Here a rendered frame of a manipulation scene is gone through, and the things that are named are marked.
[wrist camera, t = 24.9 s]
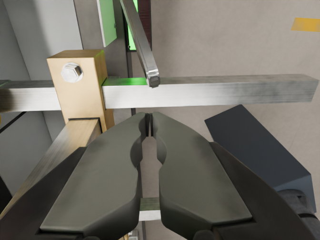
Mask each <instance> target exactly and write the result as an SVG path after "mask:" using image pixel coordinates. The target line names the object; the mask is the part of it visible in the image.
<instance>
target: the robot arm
mask: <svg viewBox="0 0 320 240"><path fill-rule="evenodd" d="M149 125H150V133H151V137H154V139H155V140H156V142H157V159H158V160H159V161H160V162H161V164H162V167H161V168H160V170H159V201H160V216H161V222H162V224H163V225H164V226H165V227H166V228H167V229H169V230H171V231H173V232H175V233H177V234H178V235H180V236H182V237H184V238H185V239H187V240H320V221H319V220H318V218H317V217H316V216H315V214H314V211H313V208H312V205H311V202H310V200H309V198H308V197H307V196H306V195H305V194H304V193H303V192H302V191H300V190H295V189H287V190H280V191H277V192H276V190H274V188H273V187H272V186H270V185H269V184H268V183H267V182H266V181H265V180H263V179H262V178H261V177H260V176H258V175H257V174H256V173H255V172H253V171H252V170H251V169H250V168H248V167H247V166H246V165H245V164H243V163H242V162H241V161H240V160H238V159H237V158H236V157H235V156H233V155H232V154H231V153H230V152H228V151H227V150H226V149H225V148H223V147H222V146H221V145H220V144H218V143H217V142H216V141H215V142H209V141H208V140H207V139H205V138H204V137H203V136H201V135H200V134H199V133H198V132H196V131H195V130H193V129H192V128H190V127H188V126H187V125H185V124H183V123H181V122H179V121H177V120H175V119H173V118H171V117H168V116H166V115H164V114H162V113H160V112H158V111H155V112H153V113H150V114H149V113H145V112H139V113H137V114H135V115H133V116H131V117H129V118H128V119H126V120H124V121H122V122H120V123H119V124H117V125H115V126H113V127H111V128H110V129H108V130H106V131H105V132H103V133H102V134H101V135H100V136H98V137H97V138H96V139H95V140H93V141H92V142H91V143H90V144H89V145H88V146H87V147H78V148H77V149H76V150H75V151H74V152H73V153H72V154H70V155H69V156H68V157H67V158H66V159H65V160H63V161H62V162H61V163H60V164H59V165H57V166H56V167H55V168H54V169H53V170H51V171H50V172H49V173H48V174H47V175H46V176H44V177H43V178H42V179H41V180H40V181H38V182H37V183H36V184H35V185H34V186H33V187H31V188H30V189H29V190H28V191H27V192H26V193H24V194H23V195H22V196H21V197H20V198H19V199H18V200H17V201H16V202H15V203H14V204H13V205H12V206H11V207H10V208H9V209H8V210H7V211H6V212H5V213H4V214H3V215H2V217H1V218H0V240H119V239H120V238H122V237H123V236H125V235H126V234H128V233H129V232H131V231H132V230H134V229H135V228H136V226H137V225H138V223H139V215H140V187H139V177H138V171H137V169H136V167H137V165H138V164H139V163H140V162H141V161H142V159H143V155H142V142H143V141H144V140H145V139H146V137H148V136H149Z"/></svg>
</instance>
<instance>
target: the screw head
mask: <svg viewBox="0 0 320 240"><path fill-rule="evenodd" d="M61 75H62V77H63V78H64V80H65V81H67V82H72V83H74V82H77V81H79V80H81V79H82V77H83V70H82V68H81V67H80V65H78V64H77V63H74V62H68V63H66V64H65V65H64V66H63V68H62V71H61Z"/></svg>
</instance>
